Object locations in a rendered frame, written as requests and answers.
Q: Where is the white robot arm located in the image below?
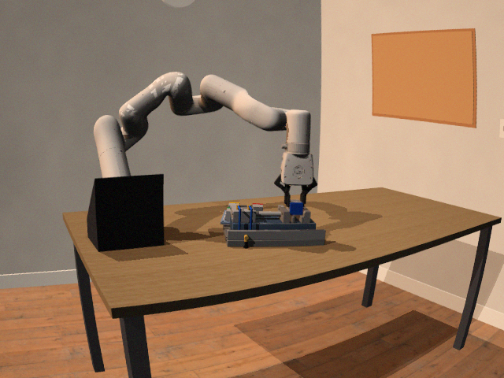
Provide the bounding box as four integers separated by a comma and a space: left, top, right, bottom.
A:
94, 72, 311, 177

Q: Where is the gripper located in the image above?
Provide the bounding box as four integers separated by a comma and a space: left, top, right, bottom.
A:
274, 151, 317, 207

